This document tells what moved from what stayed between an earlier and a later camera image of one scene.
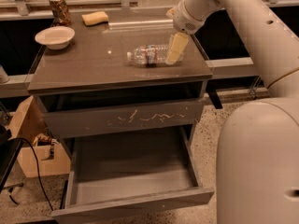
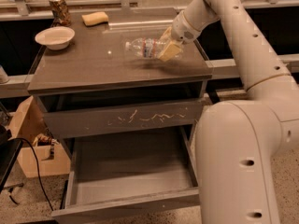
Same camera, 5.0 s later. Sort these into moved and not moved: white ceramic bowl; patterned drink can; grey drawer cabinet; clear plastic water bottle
Moved: clear plastic water bottle
Not moved: grey drawer cabinet; patterned drink can; white ceramic bowl
